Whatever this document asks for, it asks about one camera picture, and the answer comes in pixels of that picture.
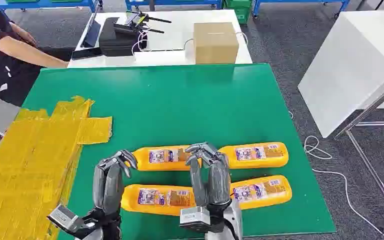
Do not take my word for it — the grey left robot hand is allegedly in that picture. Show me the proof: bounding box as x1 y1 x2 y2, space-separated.
92 149 139 217

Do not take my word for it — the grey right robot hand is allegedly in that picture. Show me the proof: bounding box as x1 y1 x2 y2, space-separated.
184 142 232 209

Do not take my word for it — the orange drink bottle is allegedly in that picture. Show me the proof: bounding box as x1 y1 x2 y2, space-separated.
229 175 293 211
125 145 202 172
120 184 197 217
218 142 290 170

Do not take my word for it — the yellow sheet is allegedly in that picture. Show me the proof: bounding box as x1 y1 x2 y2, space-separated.
0 95 113 240

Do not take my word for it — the green table mat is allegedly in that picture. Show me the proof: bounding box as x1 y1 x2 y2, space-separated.
22 63 337 240

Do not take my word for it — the black phone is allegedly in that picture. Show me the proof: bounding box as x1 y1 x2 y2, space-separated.
71 47 103 61

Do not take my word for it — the brown cardboard box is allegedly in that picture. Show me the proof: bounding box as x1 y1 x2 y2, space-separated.
192 22 240 65

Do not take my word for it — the black carrying case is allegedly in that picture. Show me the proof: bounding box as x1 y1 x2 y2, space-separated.
98 17 149 58

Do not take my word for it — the dark tablet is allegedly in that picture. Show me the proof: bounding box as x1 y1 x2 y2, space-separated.
81 13 102 49

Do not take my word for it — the white table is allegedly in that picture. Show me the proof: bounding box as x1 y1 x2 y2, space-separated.
67 9 254 69

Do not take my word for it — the metal stand leg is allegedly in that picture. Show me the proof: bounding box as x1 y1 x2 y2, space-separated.
334 76 384 226

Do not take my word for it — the black remote controller with antennas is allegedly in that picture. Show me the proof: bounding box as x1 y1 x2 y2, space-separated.
113 10 173 36

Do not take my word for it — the white tilted board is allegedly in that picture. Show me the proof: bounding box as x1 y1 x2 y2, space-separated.
297 9 384 139

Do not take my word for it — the green plastic crate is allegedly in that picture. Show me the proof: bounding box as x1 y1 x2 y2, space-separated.
223 0 254 25

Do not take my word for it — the blue metal rack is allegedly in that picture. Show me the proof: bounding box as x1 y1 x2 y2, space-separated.
0 0 104 13
124 0 225 11

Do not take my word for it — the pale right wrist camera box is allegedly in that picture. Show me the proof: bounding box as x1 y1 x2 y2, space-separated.
179 205 212 230

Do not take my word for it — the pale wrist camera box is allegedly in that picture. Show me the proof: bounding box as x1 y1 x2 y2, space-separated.
46 203 81 233
179 205 212 230

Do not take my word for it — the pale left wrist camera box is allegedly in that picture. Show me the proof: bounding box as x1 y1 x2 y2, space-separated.
46 203 81 233

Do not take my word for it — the white cable on floor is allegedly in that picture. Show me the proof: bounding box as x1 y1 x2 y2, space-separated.
288 110 384 240

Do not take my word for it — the white cable on table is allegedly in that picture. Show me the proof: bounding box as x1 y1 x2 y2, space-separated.
131 29 249 57

